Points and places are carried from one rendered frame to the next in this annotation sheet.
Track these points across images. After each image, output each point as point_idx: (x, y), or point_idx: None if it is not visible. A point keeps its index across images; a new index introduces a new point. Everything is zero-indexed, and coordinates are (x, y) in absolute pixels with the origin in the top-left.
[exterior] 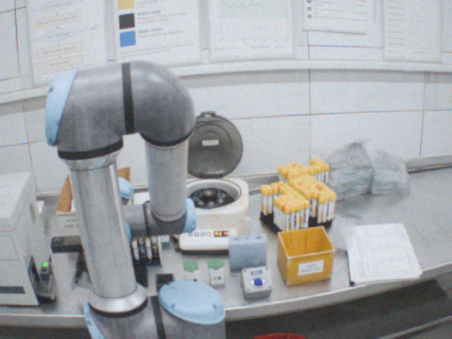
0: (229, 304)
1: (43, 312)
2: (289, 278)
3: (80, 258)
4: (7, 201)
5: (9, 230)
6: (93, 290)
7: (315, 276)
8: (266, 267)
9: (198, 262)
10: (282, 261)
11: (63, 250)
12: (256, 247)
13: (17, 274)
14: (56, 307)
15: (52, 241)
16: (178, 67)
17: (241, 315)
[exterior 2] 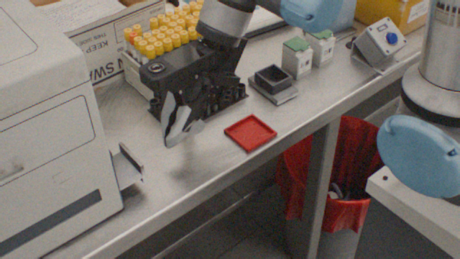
0: (362, 78)
1: (144, 215)
2: (399, 29)
3: (204, 81)
4: (32, 29)
5: (80, 85)
6: (448, 91)
7: (420, 21)
8: (386, 19)
9: (269, 44)
10: (379, 11)
11: (175, 80)
12: (347, 1)
13: (89, 169)
14: (154, 193)
15: (149, 73)
16: None
17: (376, 90)
